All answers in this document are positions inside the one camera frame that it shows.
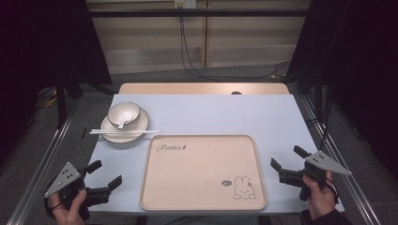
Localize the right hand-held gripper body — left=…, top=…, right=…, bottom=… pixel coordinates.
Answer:
left=278, top=150, right=352, bottom=202

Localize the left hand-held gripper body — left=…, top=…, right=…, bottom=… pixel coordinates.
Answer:
left=44, top=161, right=113, bottom=207

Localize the white chopstick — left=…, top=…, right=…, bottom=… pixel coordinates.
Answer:
left=89, top=130, right=148, bottom=136
left=91, top=128, right=161, bottom=134

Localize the white ceramic spoon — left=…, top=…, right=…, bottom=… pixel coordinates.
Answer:
left=117, top=110, right=137, bottom=130

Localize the white bowl dark rim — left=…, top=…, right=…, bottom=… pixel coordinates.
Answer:
left=107, top=101, right=141, bottom=129

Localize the white plate dark rim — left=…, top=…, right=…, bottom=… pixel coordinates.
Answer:
left=99, top=107, right=150, bottom=144

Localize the beige rectangular tray rabbit print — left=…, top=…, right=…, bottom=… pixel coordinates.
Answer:
left=139, top=134, right=268, bottom=212

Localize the person's right hand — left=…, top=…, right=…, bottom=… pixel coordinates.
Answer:
left=302, top=171, right=338, bottom=219

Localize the person's left hand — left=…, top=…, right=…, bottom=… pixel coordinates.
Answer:
left=50, top=189, right=88, bottom=225

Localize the black metal stand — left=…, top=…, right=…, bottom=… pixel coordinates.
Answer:
left=314, top=69, right=324, bottom=121
left=54, top=73, right=69, bottom=129

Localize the light blue table mat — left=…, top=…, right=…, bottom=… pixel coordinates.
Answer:
left=84, top=93, right=345, bottom=216

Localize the black curtain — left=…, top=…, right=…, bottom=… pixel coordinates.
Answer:
left=286, top=0, right=398, bottom=172
left=0, top=0, right=113, bottom=163

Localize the wooden table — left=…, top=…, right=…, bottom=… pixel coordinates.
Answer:
left=117, top=82, right=291, bottom=96

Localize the metal floor rail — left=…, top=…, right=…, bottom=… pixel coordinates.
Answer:
left=300, top=96, right=382, bottom=225
left=6, top=98, right=80, bottom=225

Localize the yellow cable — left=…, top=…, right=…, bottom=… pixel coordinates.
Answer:
left=42, top=89, right=58, bottom=109

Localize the black cable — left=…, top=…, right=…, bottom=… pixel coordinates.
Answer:
left=178, top=15, right=290, bottom=81
left=180, top=17, right=290, bottom=83

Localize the black horizontal frame bar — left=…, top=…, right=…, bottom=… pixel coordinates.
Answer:
left=88, top=8, right=312, bottom=19

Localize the white wall socket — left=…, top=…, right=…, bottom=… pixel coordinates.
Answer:
left=174, top=0, right=197, bottom=9

